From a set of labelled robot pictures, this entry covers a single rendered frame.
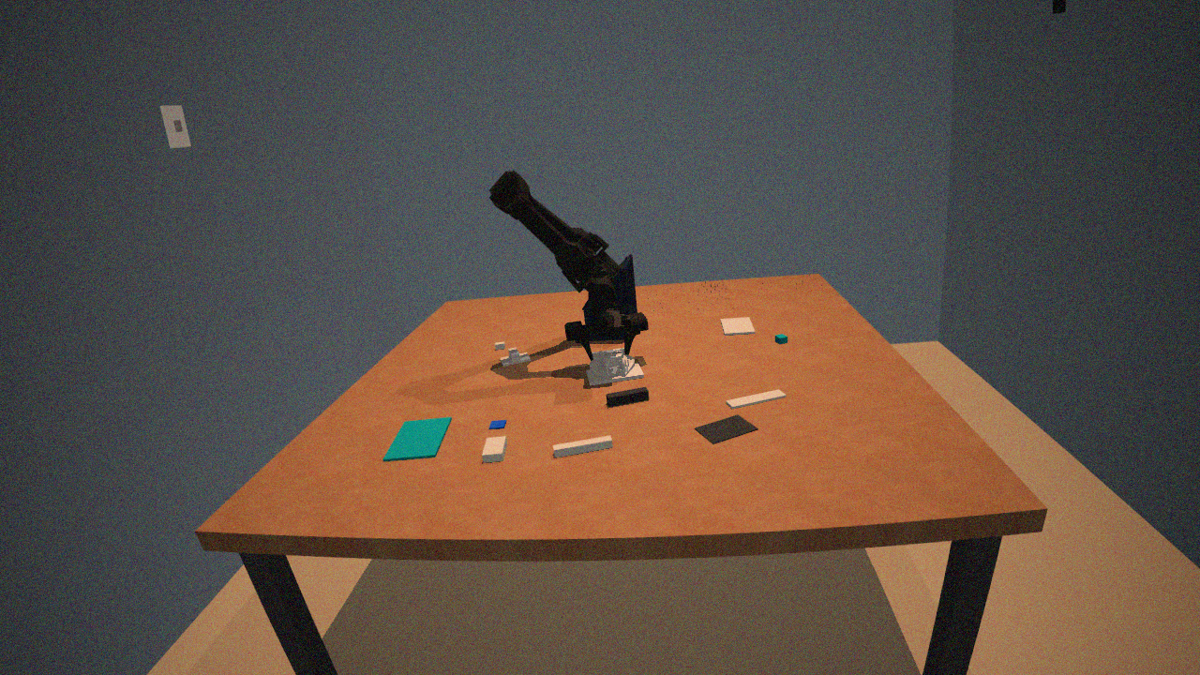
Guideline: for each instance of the teal flat rectangular plate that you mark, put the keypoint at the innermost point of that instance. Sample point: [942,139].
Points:
[418,439]

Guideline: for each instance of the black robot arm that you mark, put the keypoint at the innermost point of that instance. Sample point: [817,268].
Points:
[574,250]

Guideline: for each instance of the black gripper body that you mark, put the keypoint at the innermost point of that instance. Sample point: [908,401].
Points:
[577,331]

